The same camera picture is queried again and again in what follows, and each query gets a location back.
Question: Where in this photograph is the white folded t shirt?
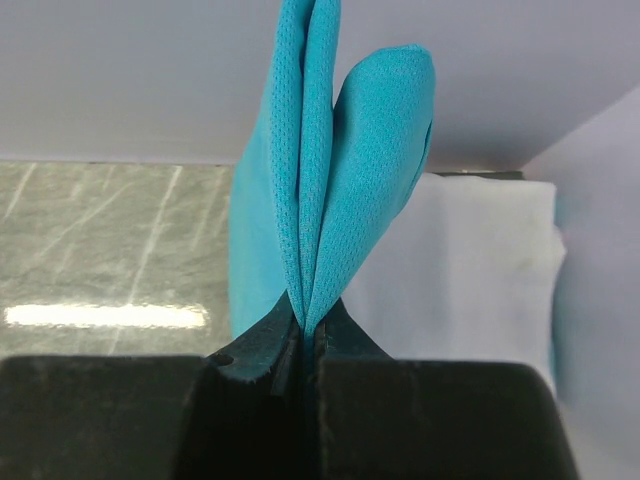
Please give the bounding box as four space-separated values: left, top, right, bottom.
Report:
342 174 566 382

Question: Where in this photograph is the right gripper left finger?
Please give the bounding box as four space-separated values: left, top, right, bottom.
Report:
1 297 305 479

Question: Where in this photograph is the teal polo t shirt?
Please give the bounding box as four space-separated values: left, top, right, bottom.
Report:
229 1 436 337

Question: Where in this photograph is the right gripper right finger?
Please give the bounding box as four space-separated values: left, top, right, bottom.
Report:
314 303 578 479

